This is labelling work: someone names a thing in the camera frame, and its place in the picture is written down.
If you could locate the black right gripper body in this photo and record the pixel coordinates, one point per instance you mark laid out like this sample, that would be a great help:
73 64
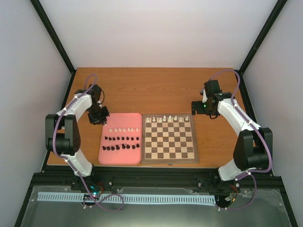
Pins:
205 109

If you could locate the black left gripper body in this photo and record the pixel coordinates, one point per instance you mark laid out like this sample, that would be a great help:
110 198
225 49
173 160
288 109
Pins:
99 116

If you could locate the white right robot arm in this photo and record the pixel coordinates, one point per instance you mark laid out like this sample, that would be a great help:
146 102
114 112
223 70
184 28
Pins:
253 149

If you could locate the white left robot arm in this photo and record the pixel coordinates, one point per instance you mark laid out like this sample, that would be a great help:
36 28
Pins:
62 135

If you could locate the wooden chess board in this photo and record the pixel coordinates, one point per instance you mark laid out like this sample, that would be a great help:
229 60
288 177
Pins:
169 142

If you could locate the pink plastic tray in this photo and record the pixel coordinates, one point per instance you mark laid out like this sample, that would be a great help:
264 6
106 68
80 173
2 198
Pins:
121 156

